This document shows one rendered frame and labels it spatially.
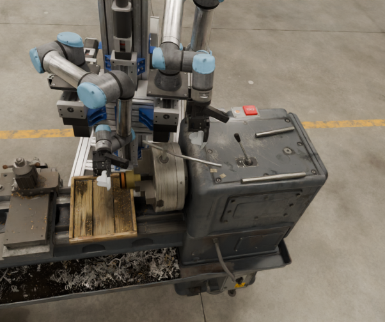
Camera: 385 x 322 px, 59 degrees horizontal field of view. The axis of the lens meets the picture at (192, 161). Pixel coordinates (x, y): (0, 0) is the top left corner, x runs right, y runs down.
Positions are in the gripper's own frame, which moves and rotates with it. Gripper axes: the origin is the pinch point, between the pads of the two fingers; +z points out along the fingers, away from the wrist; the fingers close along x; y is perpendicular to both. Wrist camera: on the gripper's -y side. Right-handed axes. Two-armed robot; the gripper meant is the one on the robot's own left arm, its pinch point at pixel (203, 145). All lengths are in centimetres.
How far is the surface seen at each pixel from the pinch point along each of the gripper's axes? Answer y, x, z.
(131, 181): 28.1, -11.3, 22.5
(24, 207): 75, -16, 36
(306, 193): -49, 5, 26
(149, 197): 21.3, -1.6, 24.9
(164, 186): 15.3, -0.3, 18.8
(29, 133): 109, -181, 86
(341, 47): -273, -308, 46
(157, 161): 17.3, -7.3, 10.7
